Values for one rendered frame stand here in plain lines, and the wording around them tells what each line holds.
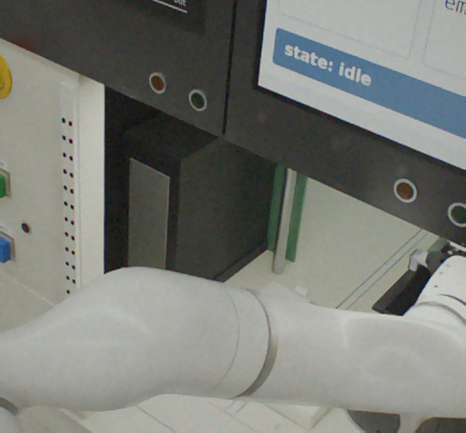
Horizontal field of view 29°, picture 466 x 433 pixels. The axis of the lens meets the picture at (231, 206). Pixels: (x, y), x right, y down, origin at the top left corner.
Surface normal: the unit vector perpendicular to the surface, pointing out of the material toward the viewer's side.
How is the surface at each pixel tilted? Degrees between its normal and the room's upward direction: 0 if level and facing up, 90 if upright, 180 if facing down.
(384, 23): 90
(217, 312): 43
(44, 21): 90
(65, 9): 90
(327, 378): 84
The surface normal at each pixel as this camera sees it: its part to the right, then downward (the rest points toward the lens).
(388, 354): 0.01, -0.24
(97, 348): 0.11, 0.02
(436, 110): -0.60, 0.41
